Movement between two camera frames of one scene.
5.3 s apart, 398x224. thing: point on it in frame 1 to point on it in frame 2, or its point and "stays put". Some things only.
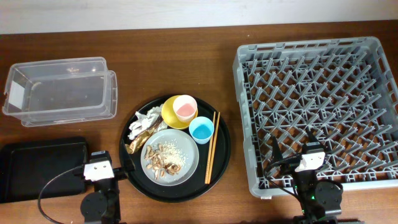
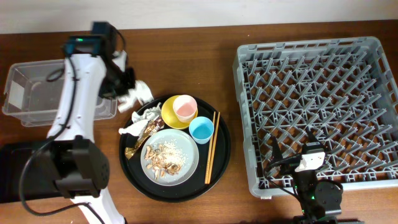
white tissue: (143, 120) to (140, 91)
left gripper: (121, 174) to (131, 77)
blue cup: (201, 129) stays put
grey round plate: (189, 148) stays put
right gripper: (277, 154) stays put
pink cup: (185, 107) stays put
